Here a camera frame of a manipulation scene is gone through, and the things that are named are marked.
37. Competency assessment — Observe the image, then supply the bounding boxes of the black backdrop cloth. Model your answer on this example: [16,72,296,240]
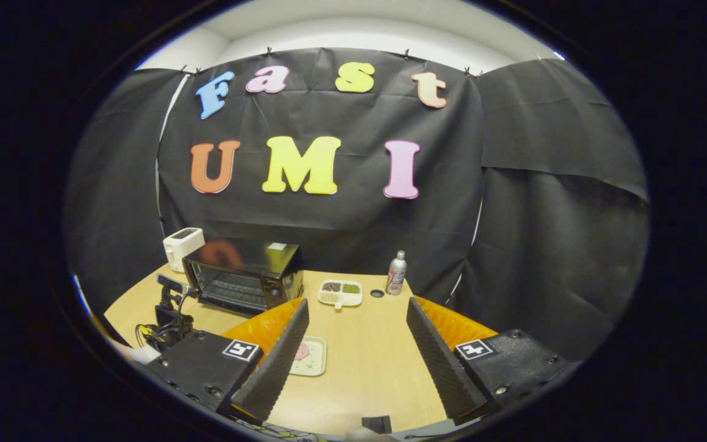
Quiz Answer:
[64,48,650,363]

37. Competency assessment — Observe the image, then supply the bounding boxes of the white divided snack plate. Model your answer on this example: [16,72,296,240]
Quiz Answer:
[318,280,364,309]

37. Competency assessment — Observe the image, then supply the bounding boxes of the cream square tray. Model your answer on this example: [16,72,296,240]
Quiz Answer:
[289,336,328,377]

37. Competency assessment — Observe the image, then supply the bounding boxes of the black electric oven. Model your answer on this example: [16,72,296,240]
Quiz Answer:
[182,238,306,317]

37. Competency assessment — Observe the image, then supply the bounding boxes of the white toaster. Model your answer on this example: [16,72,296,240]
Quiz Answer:
[163,228,205,273]

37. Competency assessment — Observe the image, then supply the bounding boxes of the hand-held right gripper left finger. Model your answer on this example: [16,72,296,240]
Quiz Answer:
[143,297,311,426]

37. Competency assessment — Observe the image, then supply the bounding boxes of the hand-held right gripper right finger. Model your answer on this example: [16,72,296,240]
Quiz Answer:
[405,296,575,425]

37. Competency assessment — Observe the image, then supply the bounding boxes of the silver bottle with pink label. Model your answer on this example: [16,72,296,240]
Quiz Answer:
[385,250,407,297]

